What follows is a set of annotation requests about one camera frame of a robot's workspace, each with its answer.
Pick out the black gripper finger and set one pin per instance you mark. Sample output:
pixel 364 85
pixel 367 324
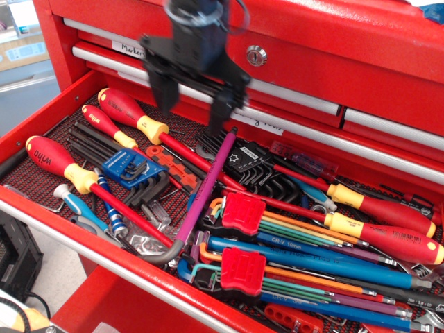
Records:
pixel 225 100
pixel 164 87

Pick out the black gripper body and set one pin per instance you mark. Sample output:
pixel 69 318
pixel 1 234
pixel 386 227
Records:
pixel 196 52

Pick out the violet long Allen key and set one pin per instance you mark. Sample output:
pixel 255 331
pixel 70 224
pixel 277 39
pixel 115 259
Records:
pixel 197 205

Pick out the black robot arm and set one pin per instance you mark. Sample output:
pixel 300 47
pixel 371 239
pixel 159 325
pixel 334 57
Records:
pixel 183 8

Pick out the black torx key set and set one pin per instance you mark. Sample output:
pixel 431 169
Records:
pixel 250 165

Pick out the red orange key holder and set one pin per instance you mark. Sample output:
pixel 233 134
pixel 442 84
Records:
pixel 177 170

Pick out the blue hex key holder set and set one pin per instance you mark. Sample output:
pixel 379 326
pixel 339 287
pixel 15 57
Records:
pixel 144 179

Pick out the blue 10mm Allen key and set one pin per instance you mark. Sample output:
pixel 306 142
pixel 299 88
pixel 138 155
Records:
pixel 322 264

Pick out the blue 3/8 Allen key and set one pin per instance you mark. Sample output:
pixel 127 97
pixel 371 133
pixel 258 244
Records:
pixel 385 317

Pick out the large red yellow screwdriver back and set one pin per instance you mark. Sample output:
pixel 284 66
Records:
pixel 124 109

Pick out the large red yellow screwdriver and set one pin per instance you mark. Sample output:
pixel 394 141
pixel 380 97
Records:
pixel 124 109
pixel 54 158

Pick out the chrome chest lock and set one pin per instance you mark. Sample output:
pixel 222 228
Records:
pixel 256 56

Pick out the small red yellow screwdriver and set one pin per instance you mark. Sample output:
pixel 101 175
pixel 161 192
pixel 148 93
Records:
pixel 101 121

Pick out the upper red holder colour keys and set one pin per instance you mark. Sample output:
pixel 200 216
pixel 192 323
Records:
pixel 243 217

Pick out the red holder colour keys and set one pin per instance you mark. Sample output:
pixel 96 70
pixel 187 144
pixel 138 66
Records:
pixel 246 275
pixel 243 217

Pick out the large red yellow screwdriver front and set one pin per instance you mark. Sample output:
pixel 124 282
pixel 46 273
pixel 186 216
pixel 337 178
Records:
pixel 54 158

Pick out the blue metal precision screwdriver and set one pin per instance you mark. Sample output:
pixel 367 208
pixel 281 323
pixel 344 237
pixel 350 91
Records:
pixel 118 227

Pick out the red tool chest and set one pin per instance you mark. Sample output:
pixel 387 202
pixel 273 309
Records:
pixel 357 83

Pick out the lower red holder colour keys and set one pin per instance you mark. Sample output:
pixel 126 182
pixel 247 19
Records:
pixel 246 275

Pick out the right upper red screwdriver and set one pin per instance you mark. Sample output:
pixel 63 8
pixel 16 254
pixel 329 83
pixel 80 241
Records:
pixel 384 211

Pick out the black box on floor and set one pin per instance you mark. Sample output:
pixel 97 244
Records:
pixel 21 258

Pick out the red bit holder block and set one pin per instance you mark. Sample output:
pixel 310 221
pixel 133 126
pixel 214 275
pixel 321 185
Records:
pixel 293 319

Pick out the right lower red screwdriver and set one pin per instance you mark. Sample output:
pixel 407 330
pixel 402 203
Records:
pixel 401 243

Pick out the clear handle small screwdriver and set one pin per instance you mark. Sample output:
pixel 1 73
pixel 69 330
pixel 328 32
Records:
pixel 307 161

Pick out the blue white handled screwdriver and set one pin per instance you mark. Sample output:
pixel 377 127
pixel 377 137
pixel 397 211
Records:
pixel 78 206

